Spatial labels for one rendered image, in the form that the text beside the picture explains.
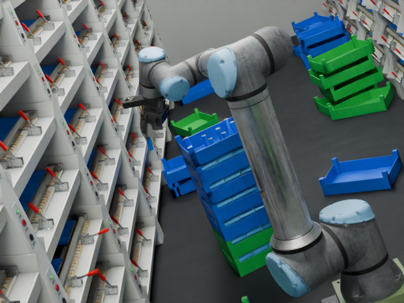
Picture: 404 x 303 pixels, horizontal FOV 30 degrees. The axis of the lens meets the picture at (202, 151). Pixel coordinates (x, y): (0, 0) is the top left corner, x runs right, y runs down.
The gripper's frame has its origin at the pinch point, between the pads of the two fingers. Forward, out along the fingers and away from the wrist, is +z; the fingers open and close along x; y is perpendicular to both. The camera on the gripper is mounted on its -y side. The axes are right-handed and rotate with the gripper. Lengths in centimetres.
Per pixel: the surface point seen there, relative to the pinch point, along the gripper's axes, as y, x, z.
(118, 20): -88, 155, 56
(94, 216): -3.8, -35.4, 10.7
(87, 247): 4, -54, 5
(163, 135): -47, 127, 110
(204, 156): 22.6, -0.1, 2.1
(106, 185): -11.0, -12.9, 18.1
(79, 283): 12, -75, -5
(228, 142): 29.4, 7.0, -1.0
